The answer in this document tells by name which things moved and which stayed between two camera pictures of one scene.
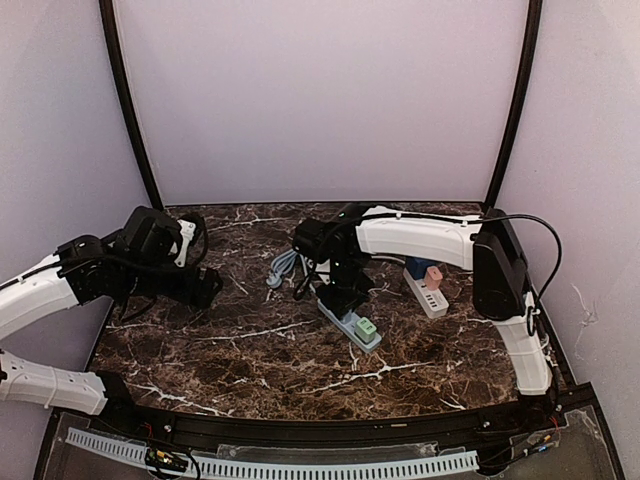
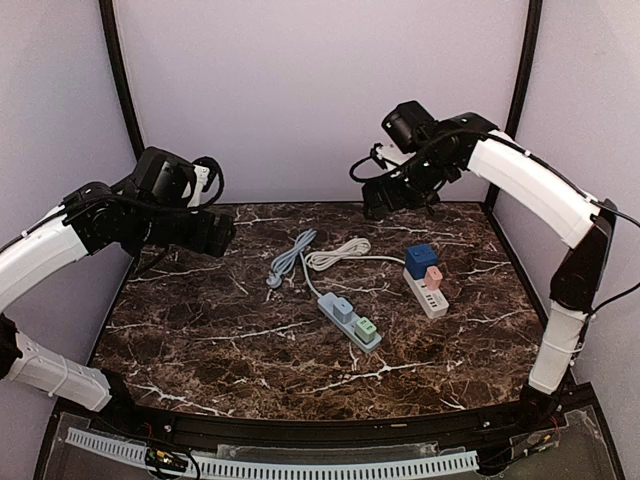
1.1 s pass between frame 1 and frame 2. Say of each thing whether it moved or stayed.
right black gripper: moved
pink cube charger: stayed
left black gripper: moved
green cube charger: stayed
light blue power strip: stayed
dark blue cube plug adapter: stayed
